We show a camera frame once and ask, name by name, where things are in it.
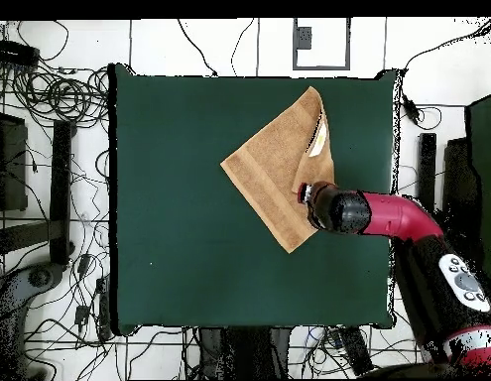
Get grey tripod base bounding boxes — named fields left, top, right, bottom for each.
left=0, top=261, right=64, bottom=323

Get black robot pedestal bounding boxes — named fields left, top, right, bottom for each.
left=198, top=326, right=292, bottom=380

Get dark green tablecloth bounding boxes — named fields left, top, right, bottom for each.
left=107, top=63, right=401, bottom=336

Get black power strip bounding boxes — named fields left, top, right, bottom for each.
left=337, top=325, right=374, bottom=377
left=0, top=39, right=41, bottom=67

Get black box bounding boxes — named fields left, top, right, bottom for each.
left=441, top=136, right=483, bottom=239
left=0, top=110, right=29, bottom=212

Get black floor cable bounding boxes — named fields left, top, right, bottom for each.
left=402, top=17, right=491, bottom=73
left=177, top=17, right=219, bottom=77
left=230, top=17, right=257, bottom=77

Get grey square floor frame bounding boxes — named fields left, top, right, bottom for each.
left=292, top=17, right=352, bottom=71

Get small grey box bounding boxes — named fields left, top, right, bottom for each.
left=296, top=26, right=313, bottom=51

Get tan terry towel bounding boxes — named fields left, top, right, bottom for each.
left=219, top=85, right=336, bottom=254

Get coiled black cables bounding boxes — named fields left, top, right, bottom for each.
left=12, top=64, right=110, bottom=129

